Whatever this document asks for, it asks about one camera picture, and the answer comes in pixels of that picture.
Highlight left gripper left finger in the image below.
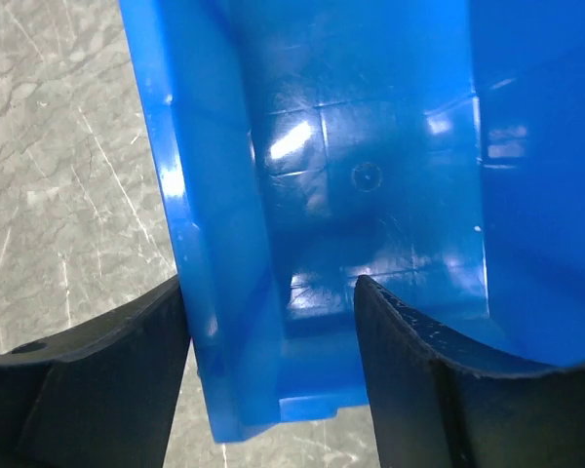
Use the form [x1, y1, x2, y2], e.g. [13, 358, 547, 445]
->
[0, 280, 190, 467]

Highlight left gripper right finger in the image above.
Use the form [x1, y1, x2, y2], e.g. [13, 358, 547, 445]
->
[354, 276, 585, 467]

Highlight blue three-compartment plastic bin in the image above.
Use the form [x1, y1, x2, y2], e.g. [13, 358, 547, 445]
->
[120, 1, 585, 443]

